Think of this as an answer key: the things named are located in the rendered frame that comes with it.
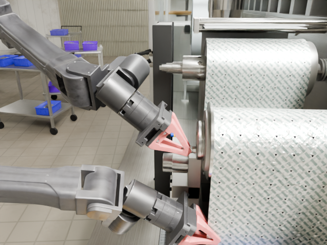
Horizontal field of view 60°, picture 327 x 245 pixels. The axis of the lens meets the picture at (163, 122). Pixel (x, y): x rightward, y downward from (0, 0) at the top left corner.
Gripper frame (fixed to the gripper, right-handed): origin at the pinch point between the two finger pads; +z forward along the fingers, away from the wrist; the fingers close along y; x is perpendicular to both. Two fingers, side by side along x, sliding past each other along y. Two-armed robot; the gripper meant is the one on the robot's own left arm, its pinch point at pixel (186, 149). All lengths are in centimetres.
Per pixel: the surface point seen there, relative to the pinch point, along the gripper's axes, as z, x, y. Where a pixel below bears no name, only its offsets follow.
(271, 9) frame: 13, 45, -93
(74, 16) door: -260, -194, -829
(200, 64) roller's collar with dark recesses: -5.7, 11.8, -21.7
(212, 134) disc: -0.8, 7.2, 6.4
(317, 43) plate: 17, 37, -36
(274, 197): 15.7, 5.6, 6.2
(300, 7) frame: 14, 47, -62
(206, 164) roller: 2.7, 2.2, 5.4
